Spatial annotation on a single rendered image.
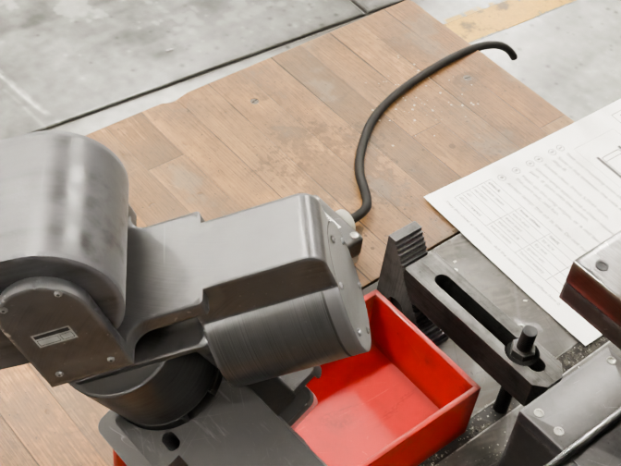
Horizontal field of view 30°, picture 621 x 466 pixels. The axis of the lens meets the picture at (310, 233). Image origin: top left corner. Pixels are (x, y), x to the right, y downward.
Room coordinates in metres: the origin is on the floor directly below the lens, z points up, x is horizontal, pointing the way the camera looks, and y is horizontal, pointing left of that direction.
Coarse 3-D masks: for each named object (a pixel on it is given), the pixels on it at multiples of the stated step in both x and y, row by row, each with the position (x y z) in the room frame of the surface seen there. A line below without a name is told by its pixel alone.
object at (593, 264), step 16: (608, 240) 0.53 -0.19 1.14; (592, 256) 0.51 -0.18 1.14; (608, 256) 0.52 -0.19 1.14; (576, 272) 0.51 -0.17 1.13; (592, 272) 0.50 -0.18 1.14; (608, 272) 0.50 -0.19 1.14; (576, 288) 0.50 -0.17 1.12; (592, 288) 0.50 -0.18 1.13; (608, 288) 0.49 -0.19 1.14; (576, 304) 0.50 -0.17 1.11; (592, 304) 0.49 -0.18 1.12; (608, 304) 0.49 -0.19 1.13; (592, 320) 0.49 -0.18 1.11; (608, 320) 0.48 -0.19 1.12; (608, 336) 0.48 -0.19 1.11
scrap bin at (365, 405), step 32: (384, 320) 0.61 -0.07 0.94; (384, 352) 0.60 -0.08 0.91; (416, 352) 0.58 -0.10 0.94; (320, 384) 0.56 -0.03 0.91; (352, 384) 0.57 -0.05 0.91; (384, 384) 0.57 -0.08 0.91; (416, 384) 0.57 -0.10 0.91; (448, 384) 0.55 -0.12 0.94; (320, 416) 0.53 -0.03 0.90; (352, 416) 0.54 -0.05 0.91; (384, 416) 0.54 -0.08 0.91; (416, 416) 0.54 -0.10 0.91; (448, 416) 0.52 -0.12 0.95; (320, 448) 0.50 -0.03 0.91; (352, 448) 0.51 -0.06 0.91; (384, 448) 0.47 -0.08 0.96; (416, 448) 0.50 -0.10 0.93
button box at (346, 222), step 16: (464, 48) 1.04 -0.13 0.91; (480, 48) 1.05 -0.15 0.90; (496, 48) 1.08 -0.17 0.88; (512, 48) 1.10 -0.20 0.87; (432, 64) 1.00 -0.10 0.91; (448, 64) 1.01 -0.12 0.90; (416, 80) 0.97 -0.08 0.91; (368, 128) 0.88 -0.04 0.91; (368, 192) 0.78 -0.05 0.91; (368, 208) 0.76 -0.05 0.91; (336, 224) 0.72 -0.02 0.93; (352, 224) 0.73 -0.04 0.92; (352, 240) 0.70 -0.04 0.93; (352, 256) 0.70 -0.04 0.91
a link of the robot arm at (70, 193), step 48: (0, 144) 0.32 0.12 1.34; (48, 144) 0.32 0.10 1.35; (96, 144) 0.33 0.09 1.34; (0, 192) 0.30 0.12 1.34; (48, 192) 0.30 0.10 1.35; (96, 192) 0.31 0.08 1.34; (0, 240) 0.27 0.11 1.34; (48, 240) 0.27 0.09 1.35; (96, 240) 0.28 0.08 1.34; (0, 288) 0.26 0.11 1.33; (96, 288) 0.27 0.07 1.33; (0, 336) 0.26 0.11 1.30
